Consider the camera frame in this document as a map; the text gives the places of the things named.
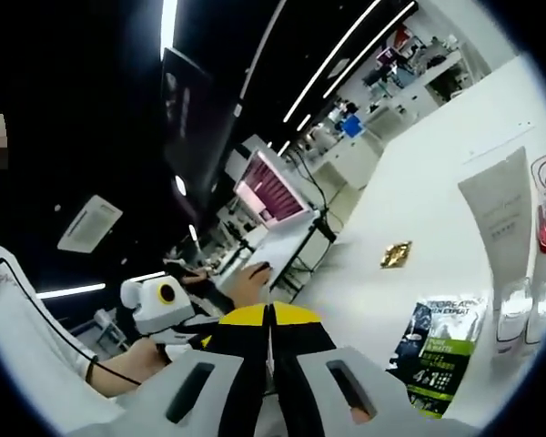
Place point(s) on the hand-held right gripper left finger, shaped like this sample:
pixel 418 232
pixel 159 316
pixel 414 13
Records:
pixel 236 387

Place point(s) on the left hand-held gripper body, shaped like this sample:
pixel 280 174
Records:
pixel 150 309

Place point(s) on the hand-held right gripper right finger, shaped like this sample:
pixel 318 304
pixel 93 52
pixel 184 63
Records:
pixel 309 378

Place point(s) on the green silver skincare mask sachet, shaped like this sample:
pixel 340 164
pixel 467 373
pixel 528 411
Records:
pixel 437 355

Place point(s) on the gold skincare sachet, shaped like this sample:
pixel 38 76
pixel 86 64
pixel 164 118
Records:
pixel 396 255

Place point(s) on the white skincare tube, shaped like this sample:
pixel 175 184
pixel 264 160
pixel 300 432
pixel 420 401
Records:
pixel 500 209

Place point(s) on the person's right hand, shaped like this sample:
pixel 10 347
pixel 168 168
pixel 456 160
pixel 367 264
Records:
pixel 359 415

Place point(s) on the person's left hand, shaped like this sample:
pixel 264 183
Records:
pixel 127 368

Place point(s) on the black computer mouse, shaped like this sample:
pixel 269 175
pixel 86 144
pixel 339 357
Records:
pixel 259 271

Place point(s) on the ceiling air conditioner vent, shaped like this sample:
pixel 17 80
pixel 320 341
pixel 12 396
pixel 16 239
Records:
pixel 91 223

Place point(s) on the white desk with black legs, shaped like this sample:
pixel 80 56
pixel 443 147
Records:
pixel 282 246

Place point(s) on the white framed computer monitor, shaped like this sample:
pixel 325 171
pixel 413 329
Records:
pixel 273 191

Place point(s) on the row of white office desks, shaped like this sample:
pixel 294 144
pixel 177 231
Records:
pixel 346 159

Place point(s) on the blue box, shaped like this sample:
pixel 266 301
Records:
pixel 352 125

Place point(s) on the ceiling light strip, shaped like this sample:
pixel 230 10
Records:
pixel 369 50
pixel 332 63

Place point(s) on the large dark wall display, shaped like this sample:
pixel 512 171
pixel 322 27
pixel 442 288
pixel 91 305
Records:
pixel 191 127

